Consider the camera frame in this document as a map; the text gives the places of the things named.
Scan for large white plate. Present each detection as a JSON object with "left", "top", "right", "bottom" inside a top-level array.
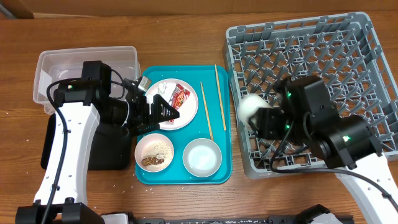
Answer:
[{"left": 149, "top": 78, "right": 198, "bottom": 131}]

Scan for white cup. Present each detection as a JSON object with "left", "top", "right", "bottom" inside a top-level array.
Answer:
[{"left": 237, "top": 94, "right": 272, "bottom": 125}]

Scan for spilled white rice pile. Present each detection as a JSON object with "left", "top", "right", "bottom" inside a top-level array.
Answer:
[{"left": 142, "top": 141, "right": 173, "bottom": 162}]

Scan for wooden chopstick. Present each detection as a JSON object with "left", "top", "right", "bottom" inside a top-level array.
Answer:
[
  {"left": 215, "top": 65, "right": 226, "bottom": 131},
  {"left": 200, "top": 82, "right": 214, "bottom": 141}
]

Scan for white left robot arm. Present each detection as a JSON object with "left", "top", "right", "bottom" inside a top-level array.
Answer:
[{"left": 15, "top": 60, "right": 180, "bottom": 223}]

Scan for teal plastic tray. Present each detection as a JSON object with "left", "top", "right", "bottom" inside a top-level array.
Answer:
[{"left": 136, "top": 65, "right": 233, "bottom": 185}]

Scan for clear plastic bin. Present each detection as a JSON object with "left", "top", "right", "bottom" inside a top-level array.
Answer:
[{"left": 33, "top": 46, "right": 141, "bottom": 114}]

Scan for grey dish rack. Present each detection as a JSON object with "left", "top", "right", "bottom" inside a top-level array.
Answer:
[{"left": 224, "top": 12, "right": 397, "bottom": 161}]

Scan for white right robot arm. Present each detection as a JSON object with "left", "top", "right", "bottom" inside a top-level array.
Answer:
[{"left": 238, "top": 76, "right": 397, "bottom": 223}]

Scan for red snack wrapper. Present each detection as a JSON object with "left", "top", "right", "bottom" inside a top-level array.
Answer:
[{"left": 169, "top": 84, "right": 191, "bottom": 110}]

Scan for black tray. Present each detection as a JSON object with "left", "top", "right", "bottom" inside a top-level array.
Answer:
[{"left": 40, "top": 112, "right": 134, "bottom": 171}]

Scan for grey bowl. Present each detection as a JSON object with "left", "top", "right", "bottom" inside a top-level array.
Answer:
[{"left": 182, "top": 138, "right": 223, "bottom": 178}]

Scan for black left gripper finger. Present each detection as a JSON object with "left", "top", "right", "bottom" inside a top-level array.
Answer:
[
  {"left": 136, "top": 123, "right": 160, "bottom": 134},
  {"left": 150, "top": 94, "right": 180, "bottom": 123}
]

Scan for small pink bowl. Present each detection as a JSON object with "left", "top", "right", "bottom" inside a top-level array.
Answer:
[{"left": 134, "top": 133, "right": 174, "bottom": 173}]

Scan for white napkin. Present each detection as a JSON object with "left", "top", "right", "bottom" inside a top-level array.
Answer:
[{"left": 146, "top": 82, "right": 175, "bottom": 104}]

